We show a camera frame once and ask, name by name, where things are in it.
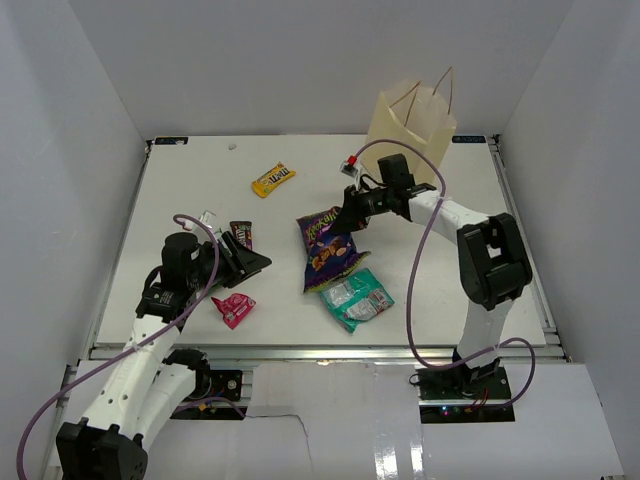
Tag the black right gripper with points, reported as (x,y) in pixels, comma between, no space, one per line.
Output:
(353,215)

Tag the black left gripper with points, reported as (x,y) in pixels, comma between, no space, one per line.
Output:
(242,264)

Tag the dark blue Krokant snack bag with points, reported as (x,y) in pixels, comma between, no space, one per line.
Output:
(330,257)

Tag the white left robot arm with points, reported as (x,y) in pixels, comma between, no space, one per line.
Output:
(149,380)

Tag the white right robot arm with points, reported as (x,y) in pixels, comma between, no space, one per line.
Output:
(494,267)

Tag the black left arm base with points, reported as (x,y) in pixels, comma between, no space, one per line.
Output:
(217,391)

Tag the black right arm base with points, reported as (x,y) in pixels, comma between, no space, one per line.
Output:
(446,399)

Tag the teal candy bag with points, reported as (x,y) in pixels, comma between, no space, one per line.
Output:
(356,299)

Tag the beige paper bag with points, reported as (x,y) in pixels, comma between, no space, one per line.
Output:
(416,120)

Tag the brown M&M's packet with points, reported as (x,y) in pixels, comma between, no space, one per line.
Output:
(242,232)

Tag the pink candy packet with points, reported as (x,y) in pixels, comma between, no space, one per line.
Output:
(234,308)

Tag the yellow M&M's packet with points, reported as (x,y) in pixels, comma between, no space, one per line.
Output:
(269,181)

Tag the white paper sheet front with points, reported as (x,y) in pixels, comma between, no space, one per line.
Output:
(356,421)

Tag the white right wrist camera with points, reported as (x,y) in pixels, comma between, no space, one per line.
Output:
(351,168)

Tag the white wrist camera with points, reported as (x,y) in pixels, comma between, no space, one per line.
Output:
(208,222)
(351,168)

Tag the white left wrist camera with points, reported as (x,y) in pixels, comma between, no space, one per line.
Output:
(208,222)

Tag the aluminium table frame rail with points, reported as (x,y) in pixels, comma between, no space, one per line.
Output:
(238,353)

